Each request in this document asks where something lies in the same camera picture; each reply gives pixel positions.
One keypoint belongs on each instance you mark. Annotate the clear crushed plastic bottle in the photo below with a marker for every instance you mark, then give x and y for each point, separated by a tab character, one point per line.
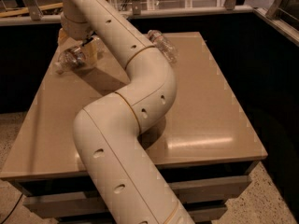
163	44

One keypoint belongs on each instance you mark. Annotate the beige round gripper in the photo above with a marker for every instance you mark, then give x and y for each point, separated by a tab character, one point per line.
76	29

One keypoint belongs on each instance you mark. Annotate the clear bottle with red label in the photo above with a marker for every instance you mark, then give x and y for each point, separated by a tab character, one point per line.
73	59

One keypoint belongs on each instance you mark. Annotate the beige drawer cabinet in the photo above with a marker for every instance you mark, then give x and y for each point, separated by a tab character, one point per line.
206	134

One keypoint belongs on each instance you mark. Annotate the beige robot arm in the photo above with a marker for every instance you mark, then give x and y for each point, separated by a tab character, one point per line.
105	132

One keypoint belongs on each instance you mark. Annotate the top drawer front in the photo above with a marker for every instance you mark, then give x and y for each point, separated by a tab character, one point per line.
207	192

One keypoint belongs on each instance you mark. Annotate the grey metal railing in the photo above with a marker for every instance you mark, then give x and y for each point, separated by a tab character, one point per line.
163	8

